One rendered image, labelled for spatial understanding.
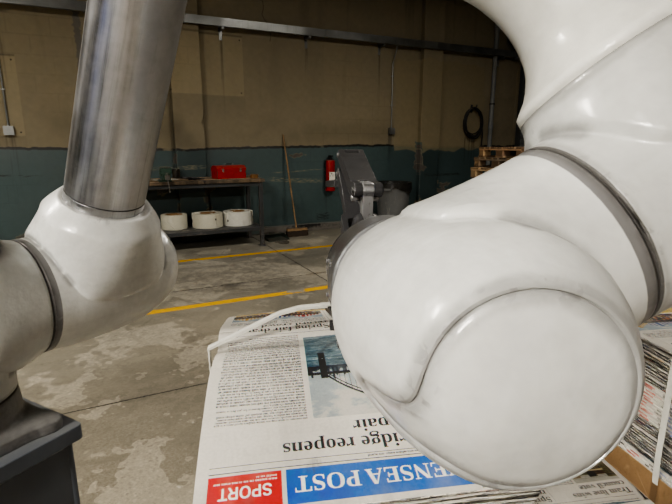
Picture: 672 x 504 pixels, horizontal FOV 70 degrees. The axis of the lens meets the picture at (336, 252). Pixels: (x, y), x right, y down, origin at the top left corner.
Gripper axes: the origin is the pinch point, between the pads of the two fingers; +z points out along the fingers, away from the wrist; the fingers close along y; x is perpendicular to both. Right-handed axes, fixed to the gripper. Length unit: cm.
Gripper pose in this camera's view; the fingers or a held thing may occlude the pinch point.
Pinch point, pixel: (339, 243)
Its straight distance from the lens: 55.3
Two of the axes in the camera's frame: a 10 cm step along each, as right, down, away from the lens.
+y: 0.0, 9.9, 1.3
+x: 9.9, -0.2, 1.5
